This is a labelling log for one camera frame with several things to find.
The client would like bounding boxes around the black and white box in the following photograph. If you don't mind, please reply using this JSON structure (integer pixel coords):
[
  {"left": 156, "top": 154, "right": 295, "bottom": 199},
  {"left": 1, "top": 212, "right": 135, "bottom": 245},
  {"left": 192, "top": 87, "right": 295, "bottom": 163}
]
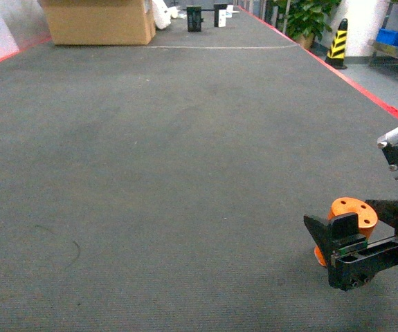
[{"left": 213, "top": 3, "right": 233, "bottom": 28}]

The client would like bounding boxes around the white foam packaging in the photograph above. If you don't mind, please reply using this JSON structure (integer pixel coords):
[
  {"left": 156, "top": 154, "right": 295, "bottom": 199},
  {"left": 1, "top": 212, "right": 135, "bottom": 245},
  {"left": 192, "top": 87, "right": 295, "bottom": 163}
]
[{"left": 152, "top": 0, "right": 179, "bottom": 30}]

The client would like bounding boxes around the large cardboard box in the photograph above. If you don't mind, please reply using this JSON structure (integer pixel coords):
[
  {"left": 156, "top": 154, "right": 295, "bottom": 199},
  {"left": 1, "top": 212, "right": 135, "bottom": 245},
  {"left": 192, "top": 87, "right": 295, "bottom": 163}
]
[{"left": 40, "top": 0, "right": 156, "bottom": 46}]

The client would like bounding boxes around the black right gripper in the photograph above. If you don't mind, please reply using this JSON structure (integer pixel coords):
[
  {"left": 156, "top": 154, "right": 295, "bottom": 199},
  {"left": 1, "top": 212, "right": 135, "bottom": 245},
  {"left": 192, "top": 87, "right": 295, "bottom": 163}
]
[{"left": 303, "top": 199, "right": 398, "bottom": 291}]

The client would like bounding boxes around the potted green plant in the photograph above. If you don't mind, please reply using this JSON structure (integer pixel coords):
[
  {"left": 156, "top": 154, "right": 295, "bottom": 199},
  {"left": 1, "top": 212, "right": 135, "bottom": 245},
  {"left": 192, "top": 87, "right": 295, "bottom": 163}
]
[{"left": 273, "top": 0, "right": 341, "bottom": 50}]

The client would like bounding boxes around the orange cylindrical cap 4680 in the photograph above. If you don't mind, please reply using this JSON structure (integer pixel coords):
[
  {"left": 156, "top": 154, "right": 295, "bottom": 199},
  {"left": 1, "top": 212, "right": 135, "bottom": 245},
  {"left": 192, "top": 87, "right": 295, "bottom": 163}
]
[{"left": 304, "top": 196, "right": 378, "bottom": 269}]

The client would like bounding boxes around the yellow black traffic cone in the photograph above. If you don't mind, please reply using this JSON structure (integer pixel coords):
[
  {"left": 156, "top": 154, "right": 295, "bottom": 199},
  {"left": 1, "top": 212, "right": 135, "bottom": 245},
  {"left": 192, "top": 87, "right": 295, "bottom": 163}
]
[{"left": 325, "top": 18, "right": 348, "bottom": 70}]

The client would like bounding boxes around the gray conveyor belt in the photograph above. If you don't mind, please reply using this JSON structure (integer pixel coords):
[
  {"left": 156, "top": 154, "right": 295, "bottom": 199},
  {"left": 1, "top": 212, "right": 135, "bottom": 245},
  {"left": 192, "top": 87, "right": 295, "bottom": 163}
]
[{"left": 0, "top": 12, "right": 398, "bottom": 331}]

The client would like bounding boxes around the black box left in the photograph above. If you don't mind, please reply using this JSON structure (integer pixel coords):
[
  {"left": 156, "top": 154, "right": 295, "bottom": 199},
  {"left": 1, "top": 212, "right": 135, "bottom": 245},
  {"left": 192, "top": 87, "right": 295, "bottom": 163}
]
[{"left": 186, "top": 6, "right": 203, "bottom": 33}]

